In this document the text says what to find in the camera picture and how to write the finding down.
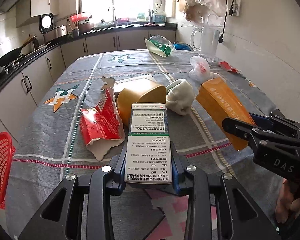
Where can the black hanging cable plug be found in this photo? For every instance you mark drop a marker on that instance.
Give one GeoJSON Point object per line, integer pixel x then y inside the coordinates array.
{"type": "Point", "coordinates": [220, 40]}

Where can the long white flat box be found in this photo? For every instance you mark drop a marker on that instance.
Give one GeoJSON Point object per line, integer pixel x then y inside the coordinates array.
{"type": "Point", "coordinates": [121, 84]}

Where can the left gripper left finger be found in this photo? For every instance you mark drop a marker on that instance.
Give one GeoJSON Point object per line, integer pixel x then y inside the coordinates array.
{"type": "Point", "coordinates": [79, 207]}

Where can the orange tissue box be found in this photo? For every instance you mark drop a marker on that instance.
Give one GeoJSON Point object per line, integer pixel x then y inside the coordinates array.
{"type": "Point", "coordinates": [220, 102]}

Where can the hanging plastic bags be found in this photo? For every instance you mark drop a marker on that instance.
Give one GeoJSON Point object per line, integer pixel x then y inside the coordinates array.
{"type": "Point", "coordinates": [198, 11]}

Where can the green white snack bag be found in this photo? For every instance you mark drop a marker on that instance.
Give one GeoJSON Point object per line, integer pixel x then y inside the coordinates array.
{"type": "Point", "coordinates": [159, 45]}

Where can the white red plastic bag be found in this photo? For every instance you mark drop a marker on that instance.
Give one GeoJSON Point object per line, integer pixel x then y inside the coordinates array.
{"type": "Point", "coordinates": [201, 70]}

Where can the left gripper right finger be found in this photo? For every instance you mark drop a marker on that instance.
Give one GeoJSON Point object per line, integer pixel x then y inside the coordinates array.
{"type": "Point", "coordinates": [237, 214]}

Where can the red crumpled wrapper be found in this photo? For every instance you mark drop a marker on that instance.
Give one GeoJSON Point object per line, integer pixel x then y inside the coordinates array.
{"type": "Point", "coordinates": [227, 67]}

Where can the torn red paper box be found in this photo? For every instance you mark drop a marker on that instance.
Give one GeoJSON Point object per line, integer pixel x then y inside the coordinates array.
{"type": "Point", "coordinates": [101, 126]}

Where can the black frying pan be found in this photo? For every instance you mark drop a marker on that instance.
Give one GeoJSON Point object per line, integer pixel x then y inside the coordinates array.
{"type": "Point", "coordinates": [14, 54]}

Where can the red lidded pot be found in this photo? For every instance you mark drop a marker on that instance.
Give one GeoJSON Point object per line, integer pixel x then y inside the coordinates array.
{"type": "Point", "coordinates": [83, 22]}

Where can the red plastic mesh basket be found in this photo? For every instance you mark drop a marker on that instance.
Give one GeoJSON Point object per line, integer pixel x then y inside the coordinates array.
{"type": "Point", "coordinates": [7, 151]}

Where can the clear glass pitcher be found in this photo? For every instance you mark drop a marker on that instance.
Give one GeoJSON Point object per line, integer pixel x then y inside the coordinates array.
{"type": "Point", "coordinates": [208, 42]}

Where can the crumpled white green bag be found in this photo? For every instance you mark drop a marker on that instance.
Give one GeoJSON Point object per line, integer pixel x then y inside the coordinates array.
{"type": "Point", "coordinates": [180, 96]}

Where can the person's right hand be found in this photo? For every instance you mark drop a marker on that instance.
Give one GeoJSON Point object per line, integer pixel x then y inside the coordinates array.
{"type": "Point", "coordinates": [285, 203]}

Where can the chopstick holder with utensils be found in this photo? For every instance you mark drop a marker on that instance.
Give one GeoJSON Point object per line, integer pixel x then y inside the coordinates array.
{"type": "Point", "coordinates": [75, 31]}

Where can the rice cooker with open lid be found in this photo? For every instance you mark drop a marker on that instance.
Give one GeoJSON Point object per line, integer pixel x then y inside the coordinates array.
{"type": "Point", "coordinates": [48, 30]}

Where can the blue bowl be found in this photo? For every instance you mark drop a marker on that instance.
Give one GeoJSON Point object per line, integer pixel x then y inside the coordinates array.
{"type": "Point", "coordinates": [182, 46]}

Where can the green white medicine box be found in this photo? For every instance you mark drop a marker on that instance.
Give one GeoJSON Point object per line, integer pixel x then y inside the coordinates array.
{"type": "Point", "coordinates": [148, 156]}

